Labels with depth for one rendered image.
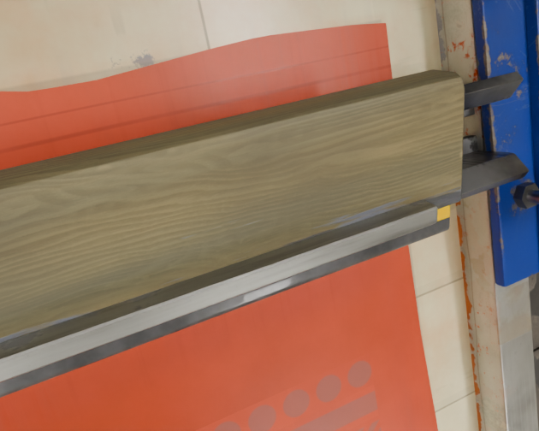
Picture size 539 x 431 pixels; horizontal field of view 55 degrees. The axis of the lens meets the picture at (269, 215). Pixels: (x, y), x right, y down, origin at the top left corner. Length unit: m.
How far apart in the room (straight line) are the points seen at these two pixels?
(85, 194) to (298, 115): 0.10
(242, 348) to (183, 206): 0.17
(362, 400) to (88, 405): 0.22
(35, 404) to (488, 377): 0.36
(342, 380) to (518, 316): 0.16
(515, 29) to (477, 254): 0.17
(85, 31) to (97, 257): 0.15
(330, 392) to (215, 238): 0.23
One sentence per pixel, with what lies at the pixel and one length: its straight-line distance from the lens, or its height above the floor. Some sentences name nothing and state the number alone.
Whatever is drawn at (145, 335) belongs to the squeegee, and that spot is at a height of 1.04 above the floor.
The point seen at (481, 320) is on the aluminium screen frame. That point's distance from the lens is 0.49.
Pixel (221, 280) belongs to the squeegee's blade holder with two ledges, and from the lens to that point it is 0.24.
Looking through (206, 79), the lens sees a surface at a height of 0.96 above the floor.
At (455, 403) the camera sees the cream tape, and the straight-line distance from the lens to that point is 0.53.
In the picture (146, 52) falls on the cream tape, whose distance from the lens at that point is 0.34.
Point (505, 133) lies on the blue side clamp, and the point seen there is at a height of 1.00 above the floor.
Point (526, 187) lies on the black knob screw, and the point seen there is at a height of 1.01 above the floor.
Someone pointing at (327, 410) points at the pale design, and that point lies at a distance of 0.45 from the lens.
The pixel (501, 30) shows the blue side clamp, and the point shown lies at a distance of 0.42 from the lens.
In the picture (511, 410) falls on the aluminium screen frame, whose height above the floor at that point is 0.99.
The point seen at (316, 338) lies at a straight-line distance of 0.41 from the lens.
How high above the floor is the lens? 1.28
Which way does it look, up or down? 64 degrees down
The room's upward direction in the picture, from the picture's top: 113 degrees clockwise
